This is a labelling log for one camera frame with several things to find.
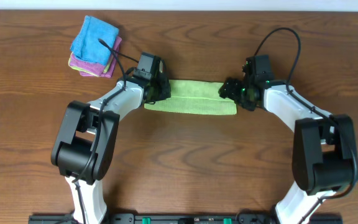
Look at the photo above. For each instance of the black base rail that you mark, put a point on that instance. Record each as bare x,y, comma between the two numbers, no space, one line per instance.
128,218

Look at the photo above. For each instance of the green microfiber cloth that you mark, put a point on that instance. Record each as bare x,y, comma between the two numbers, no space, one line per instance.
195,97

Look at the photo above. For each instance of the purple folded cloth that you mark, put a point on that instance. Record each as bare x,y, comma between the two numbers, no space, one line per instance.
98,72
103,47

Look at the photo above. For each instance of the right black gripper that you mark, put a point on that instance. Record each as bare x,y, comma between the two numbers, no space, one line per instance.
228,89

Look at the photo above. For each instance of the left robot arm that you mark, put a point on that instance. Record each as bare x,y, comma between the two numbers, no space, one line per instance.
84,146

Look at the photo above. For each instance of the purple folded cloth bottom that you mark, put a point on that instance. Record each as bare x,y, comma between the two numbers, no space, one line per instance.
98,72

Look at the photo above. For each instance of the purple folded cloth upper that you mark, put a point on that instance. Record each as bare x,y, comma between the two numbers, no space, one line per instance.
103,47

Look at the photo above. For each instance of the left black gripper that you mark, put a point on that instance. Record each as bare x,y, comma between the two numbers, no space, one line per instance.
166,94

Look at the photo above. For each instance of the light green folded cloth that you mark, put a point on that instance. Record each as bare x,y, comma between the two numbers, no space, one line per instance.
88,68

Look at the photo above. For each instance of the blue folded cloth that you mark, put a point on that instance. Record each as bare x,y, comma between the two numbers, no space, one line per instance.
86,45

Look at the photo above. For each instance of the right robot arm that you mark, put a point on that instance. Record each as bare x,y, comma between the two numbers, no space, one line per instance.
324,158

